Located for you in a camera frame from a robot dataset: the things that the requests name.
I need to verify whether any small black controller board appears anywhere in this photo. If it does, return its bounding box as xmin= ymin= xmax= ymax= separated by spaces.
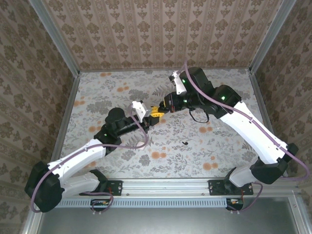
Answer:
xmin=90 ymin=198 xmax=110 ymax=212
xmin=226 ymin=197 xmax=244 ymax=211

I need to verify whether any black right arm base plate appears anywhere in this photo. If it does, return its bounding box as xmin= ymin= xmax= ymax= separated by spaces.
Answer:
xmin=209 ymin=179 xmax=254 ymax=196

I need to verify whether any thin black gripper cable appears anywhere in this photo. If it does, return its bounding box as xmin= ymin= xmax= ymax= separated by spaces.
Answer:
xmin=189 ymin=107 xmax=211 ymax=124

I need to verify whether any floral patterned table cover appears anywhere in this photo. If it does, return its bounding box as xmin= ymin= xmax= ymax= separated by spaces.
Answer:
xmin=55 ymin=69 xmax=285 ymax=180

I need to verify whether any aluminium table side rail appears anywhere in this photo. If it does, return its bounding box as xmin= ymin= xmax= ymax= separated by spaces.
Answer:
xmin=48 ymin=72 xmax=81 ymax=171
xmin=248 ymin=69 xmax=277 ymax=142

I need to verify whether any aluminium mounting rail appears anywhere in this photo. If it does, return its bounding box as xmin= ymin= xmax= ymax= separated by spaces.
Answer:
xmin=104 ymin=179 xmax=300 ymax=197

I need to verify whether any grey metal panel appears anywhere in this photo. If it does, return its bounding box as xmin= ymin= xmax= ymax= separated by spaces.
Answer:
xmin=36 ymin=208 xmax=300 ymax=234

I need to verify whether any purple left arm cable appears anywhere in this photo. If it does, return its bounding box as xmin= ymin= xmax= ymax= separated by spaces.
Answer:
xmin=31 ymin=103 xmax=150 ymax=213

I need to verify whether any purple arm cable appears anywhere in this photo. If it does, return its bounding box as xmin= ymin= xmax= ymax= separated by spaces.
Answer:
xmin=31 ymin=103 xmax=150 ymax=213
xmin=176 ymin=58 xmax=312 ymax=213

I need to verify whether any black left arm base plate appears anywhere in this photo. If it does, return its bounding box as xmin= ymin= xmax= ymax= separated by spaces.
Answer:
xmin=80 ymin=179 xmax=122 ymax=196

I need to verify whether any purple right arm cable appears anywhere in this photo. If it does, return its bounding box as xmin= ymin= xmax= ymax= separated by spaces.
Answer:
xmin=176 ymin=58 xmax=312 ymax=213

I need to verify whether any aluminium frame post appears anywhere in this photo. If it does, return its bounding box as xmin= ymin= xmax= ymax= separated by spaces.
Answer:
xmin=248 ymin=0 xmax=297 ymax=75
xmin=27 ymin=0 xmax=81 ymax=78

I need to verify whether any grey slotted cable duct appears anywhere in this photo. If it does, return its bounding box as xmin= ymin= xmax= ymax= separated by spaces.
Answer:
xmin=60 ymin=197 xmax=229 ymax=208

